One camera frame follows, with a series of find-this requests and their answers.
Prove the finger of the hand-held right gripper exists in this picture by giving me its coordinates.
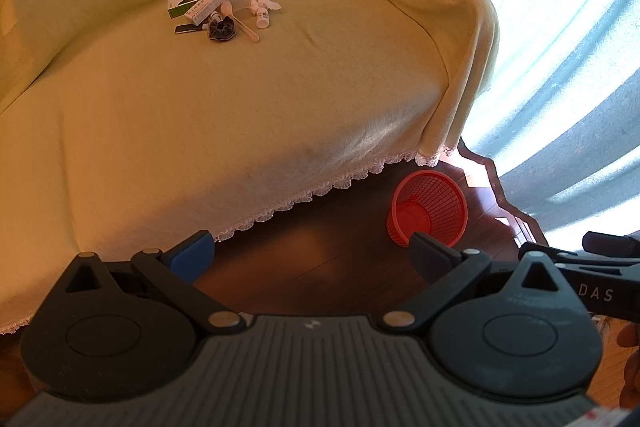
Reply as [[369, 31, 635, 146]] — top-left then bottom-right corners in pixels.
[[518, 243, 640, 268], [581, 231, 640, 259]]

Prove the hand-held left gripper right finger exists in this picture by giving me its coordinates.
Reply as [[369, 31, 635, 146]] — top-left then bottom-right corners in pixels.
[[382, 232, 583, 330]]

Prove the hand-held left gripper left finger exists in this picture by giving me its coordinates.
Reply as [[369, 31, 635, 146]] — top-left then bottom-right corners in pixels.
[[60, 230, 248, 335]]

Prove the red plastic mesh basket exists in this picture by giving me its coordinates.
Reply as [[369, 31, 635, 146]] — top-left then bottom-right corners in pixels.
[[386, 170, 469, 249]]

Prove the black wrapper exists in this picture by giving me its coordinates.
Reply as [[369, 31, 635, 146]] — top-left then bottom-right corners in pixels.
[[207, 18, 237, 44]]

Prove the beige spoon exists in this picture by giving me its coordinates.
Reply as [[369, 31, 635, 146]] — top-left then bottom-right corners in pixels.
[[220, 3, 261, 44]]

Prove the green and white box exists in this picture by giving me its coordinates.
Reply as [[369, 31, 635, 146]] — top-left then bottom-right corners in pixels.
[[167, 0, 211, 18]]

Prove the long white box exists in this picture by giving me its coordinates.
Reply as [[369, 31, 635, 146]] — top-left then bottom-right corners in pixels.
[[184, 0, 236, 25]]

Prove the person's right hand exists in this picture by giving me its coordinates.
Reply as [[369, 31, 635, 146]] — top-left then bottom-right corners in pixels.
[[617, 321, 640, 409]]

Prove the yellow sofa cover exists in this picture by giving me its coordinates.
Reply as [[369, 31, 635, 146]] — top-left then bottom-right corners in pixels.
[[0, 0, 501, 335]]

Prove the light blue starred curtain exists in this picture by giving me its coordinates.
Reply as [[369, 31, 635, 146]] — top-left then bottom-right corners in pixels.
[[372, 0, 640, 253]]

